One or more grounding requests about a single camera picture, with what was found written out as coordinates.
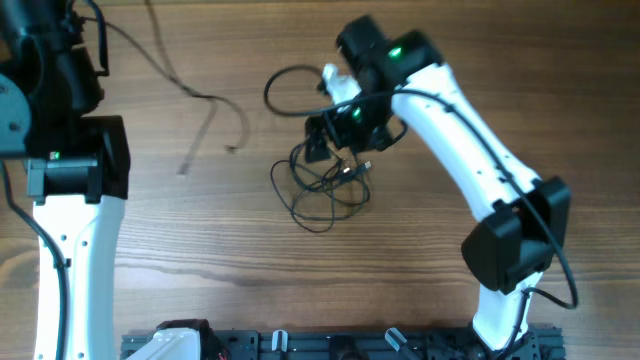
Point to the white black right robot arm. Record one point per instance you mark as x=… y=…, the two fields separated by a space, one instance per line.
x=521 y=218

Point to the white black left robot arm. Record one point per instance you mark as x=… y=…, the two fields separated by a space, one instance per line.
x=77 y=166

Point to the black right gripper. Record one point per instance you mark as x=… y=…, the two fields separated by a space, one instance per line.
x=316 y=141

